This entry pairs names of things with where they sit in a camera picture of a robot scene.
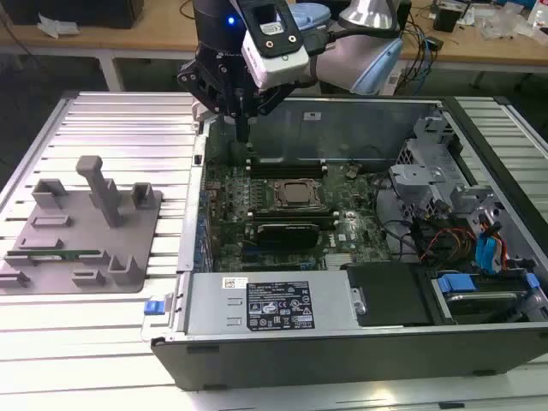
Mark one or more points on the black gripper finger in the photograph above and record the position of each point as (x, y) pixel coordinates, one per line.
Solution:
(269, 100)
(194, 79)

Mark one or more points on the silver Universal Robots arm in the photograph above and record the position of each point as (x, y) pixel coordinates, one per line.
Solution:
(342, 60)

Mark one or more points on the grey case release latch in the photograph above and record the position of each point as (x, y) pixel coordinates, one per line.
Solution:
(198, 112)

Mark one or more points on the wooden desk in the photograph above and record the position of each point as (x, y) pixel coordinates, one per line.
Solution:
(150, 40)

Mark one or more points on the CPU socket with CPU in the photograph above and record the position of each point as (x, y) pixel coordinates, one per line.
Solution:
(295, 192)

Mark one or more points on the round coin battery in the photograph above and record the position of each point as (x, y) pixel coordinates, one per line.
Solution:
(351, 173)

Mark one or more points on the black box on desk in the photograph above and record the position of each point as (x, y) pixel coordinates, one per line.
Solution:
(85, 13)

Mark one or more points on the black graphics card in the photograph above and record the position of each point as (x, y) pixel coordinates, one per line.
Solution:
(287, 235)

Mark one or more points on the white crumpled paper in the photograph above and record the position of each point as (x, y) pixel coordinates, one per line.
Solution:
(57, 26)

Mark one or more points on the green motherboard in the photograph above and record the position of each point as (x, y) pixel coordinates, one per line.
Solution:
(359, 231)

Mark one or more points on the black computer tower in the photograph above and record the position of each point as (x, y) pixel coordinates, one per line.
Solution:
(403, 15)

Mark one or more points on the grey metal drive cage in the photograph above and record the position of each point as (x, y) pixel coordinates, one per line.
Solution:
(417, 173)

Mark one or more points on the silver chipset heat sink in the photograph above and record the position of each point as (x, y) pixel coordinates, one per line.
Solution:
(342, 260)

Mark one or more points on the small black device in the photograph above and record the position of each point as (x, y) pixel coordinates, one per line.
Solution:
(436, 44)

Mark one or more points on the grey parts rack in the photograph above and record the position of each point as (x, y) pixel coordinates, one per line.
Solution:
(85, 257)

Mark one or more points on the grey power supply unit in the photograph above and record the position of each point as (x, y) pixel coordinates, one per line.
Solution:
(214, 308)

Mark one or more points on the black plastic shroud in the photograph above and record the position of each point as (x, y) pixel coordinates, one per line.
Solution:
(385, 295)

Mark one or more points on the blue case latch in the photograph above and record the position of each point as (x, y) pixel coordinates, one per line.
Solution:
(154, 308)

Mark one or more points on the clear plastic bags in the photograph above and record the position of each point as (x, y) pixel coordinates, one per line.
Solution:
(505, 23)

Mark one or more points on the hard disk in blue carrier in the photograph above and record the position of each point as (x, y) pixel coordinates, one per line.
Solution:
(458, 284)

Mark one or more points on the black open PC case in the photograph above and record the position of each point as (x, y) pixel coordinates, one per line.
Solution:
(299, 364)

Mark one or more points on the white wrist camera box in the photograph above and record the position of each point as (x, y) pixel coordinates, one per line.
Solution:
(278, 60)

